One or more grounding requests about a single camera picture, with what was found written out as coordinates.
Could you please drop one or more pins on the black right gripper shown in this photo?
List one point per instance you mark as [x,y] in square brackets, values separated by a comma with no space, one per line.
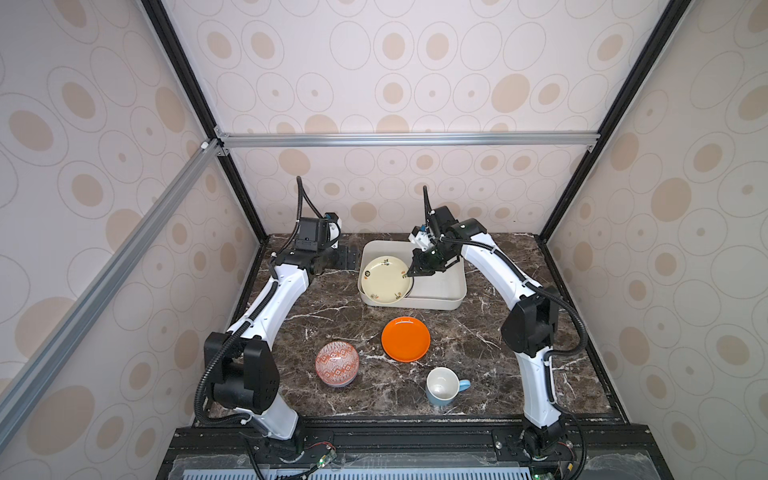
[419,265]

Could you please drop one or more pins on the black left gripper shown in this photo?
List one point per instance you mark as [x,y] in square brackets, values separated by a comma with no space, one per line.
[342,262]

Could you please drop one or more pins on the yellow plate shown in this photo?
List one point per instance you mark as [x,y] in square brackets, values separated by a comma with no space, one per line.
[385,280]

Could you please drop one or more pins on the orange plate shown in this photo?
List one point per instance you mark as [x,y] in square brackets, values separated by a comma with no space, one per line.
[406,339]

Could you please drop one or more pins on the red patterned bowl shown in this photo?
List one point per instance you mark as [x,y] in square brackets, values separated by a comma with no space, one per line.
[337,364]

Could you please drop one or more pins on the blue mug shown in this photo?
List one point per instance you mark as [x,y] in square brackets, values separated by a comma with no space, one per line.
[443,385]

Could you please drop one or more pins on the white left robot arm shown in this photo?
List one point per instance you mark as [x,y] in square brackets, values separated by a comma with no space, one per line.
[240,383]

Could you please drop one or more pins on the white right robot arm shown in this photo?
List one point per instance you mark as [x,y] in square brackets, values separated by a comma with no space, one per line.
[529,328]

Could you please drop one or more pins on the white plastic bin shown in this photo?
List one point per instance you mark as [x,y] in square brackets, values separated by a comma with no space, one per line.
[441,291]

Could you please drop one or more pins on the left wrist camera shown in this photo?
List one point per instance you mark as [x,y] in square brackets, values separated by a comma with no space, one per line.
[318,234]

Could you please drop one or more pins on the silver aluminium rail back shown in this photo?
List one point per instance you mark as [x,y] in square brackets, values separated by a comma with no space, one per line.
[424,139]

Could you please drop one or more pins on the silver aluminium rail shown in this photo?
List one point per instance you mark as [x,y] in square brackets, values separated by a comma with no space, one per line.
[39,372]
[424,139]

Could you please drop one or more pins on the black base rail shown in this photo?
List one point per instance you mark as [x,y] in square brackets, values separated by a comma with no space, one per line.
[415,450]

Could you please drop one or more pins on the black corner frame post left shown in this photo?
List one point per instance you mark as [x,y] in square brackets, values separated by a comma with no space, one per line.
[160,21]

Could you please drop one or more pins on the black corner frame post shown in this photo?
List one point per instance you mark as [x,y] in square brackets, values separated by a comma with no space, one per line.
[160,21]
[648,57]

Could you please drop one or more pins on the black corner frame post right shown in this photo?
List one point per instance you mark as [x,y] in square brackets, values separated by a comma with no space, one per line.
[648,57]

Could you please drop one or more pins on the silver aluminium rail left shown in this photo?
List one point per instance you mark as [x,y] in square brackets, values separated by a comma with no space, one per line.
[39,372]

